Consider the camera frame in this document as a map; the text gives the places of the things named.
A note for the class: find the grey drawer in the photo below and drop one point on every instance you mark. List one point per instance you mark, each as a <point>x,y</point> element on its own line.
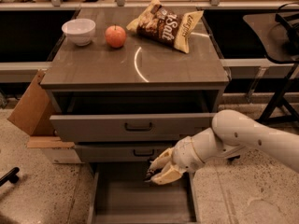
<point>121,151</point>
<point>134,116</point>
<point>120,195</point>

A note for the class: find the red apple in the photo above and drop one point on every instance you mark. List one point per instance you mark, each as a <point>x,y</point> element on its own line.
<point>115,36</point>

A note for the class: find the brown cardboard box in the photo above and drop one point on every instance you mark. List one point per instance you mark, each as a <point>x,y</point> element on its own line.
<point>32,115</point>

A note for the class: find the grey top drawer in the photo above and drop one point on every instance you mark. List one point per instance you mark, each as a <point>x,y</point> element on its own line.
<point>134,116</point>

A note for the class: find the dark chocolate bar wrapper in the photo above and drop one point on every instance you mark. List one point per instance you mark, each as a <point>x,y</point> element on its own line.
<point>151,175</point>

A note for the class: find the yellow brown chip bag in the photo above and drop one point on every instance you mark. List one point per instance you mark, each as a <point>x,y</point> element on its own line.
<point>163,25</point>

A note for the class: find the black table stand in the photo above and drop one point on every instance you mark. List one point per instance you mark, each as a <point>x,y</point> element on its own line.
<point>278,32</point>

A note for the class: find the grey bottom drawer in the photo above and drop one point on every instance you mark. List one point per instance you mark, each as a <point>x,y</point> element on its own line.
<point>120,195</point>

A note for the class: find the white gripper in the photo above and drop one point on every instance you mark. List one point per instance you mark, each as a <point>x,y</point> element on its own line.
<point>183,155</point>

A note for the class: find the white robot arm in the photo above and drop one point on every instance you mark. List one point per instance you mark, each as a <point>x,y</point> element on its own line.
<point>230,134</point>

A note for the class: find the black chair caster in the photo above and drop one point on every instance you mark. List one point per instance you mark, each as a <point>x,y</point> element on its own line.
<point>10,176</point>

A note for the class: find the grey drawer cabinet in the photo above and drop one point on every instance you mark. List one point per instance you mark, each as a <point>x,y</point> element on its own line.
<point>140,65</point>

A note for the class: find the grey middle drawer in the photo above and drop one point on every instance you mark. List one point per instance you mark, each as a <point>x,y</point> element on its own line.
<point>121,151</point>

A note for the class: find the white bowl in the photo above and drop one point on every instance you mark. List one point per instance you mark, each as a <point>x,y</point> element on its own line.
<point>79,31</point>

